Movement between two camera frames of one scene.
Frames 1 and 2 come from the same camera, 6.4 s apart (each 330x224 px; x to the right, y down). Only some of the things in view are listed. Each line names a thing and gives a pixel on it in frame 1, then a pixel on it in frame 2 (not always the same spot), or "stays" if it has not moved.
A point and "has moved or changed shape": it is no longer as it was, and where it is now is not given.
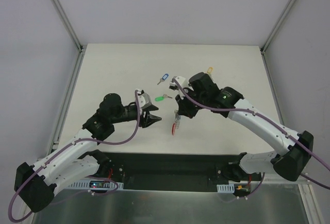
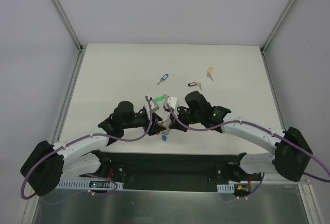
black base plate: x=163 y=169 stays
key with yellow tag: x=209 y=70 stays
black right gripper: x=186 y=103 → x=177 y=120
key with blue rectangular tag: x=163 y=78 stays
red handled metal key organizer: x=176 y=124 has moved or changed shape
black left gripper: x=144 y=117 → x=154 y=123
